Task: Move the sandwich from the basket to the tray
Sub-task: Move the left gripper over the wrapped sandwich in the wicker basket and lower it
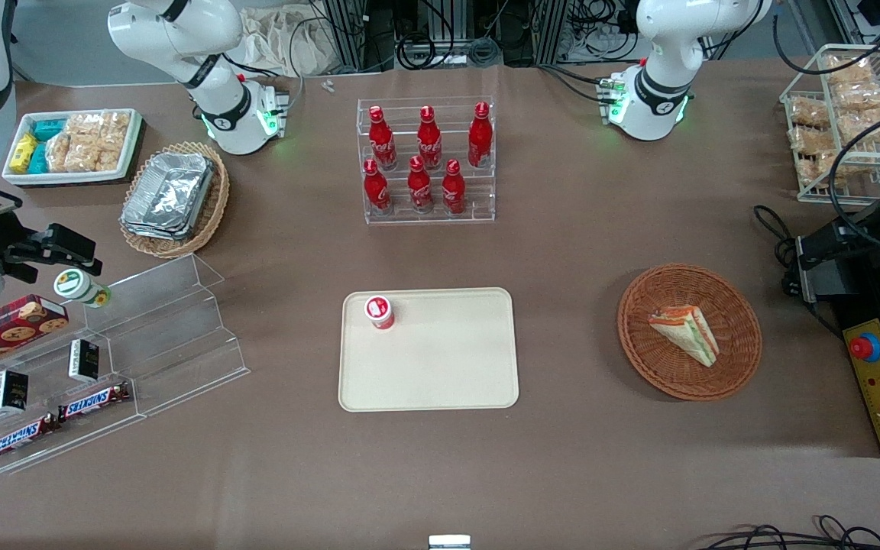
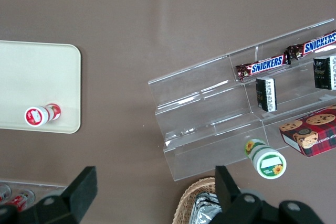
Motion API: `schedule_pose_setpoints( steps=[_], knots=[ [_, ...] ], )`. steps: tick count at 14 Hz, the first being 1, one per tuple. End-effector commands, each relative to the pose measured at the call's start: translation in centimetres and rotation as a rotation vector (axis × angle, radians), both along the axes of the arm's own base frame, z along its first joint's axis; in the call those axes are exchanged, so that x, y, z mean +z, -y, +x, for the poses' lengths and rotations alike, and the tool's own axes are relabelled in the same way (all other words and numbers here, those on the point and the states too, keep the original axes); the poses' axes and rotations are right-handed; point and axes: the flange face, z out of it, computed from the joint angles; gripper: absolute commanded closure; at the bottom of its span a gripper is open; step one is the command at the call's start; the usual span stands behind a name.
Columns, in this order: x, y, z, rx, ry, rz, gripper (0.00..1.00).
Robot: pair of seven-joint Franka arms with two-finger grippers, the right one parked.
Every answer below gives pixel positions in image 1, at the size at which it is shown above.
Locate thick black cable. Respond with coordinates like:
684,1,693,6
827,98,880,254

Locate white rectangular snack bin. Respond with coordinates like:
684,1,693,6
2,108,144,187

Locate black coiled cable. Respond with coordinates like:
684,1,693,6
752,204,800,270

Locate rice cracker bag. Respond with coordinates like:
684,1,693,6
100,112,132,146
833,80,880,112
66,137,125,173
841,107,880,144
66,113,105,142
797,151,847,189
789,97,832,128
46,133,74,173
822,55,875,86
789,126,840,155

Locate white wire rack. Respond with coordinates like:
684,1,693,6
779,44,880,204

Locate snickers chocolate bar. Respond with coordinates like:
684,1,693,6
57,381,132,422
0,415,60,463

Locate cream plastic serving tray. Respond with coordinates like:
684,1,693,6
338,287,520,413

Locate red cup with white lid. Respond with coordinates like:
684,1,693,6
364,295,396,331

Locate stack of foil containers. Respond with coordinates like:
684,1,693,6
120,151,217,242

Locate black floor cables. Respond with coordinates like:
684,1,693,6
696,514,880,550

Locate red cola bottle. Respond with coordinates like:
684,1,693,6
364,158,393,216
442,159,467,215
368,105,398,171
417,105,443,171
468,102,493,169
407,155,435,214

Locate yellow snack packet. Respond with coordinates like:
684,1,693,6
10,133,39,173

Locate red plaid cookie box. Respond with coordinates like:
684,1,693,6
0,294,70,380

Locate oval wicker basket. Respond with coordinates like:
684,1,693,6
119,141,231,260

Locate round brown wicker basket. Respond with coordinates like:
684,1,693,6
617,264,763,402

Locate beige cloth bag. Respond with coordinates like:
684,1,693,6
240,6,335,79

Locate clear acrylic step shelf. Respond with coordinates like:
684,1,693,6
82,254,251,418
0,321,147,476

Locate small black box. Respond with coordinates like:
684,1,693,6
68,339,101,383
0,369,29,415

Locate green and white cup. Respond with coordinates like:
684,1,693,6
53,268,112,309

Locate plastic-wrapped triangle sandwich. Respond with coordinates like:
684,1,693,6
648,305,720,368

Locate clear acrylic bottle rack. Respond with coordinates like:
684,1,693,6
356,96,497,225

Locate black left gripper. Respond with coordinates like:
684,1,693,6
782,195,880,304

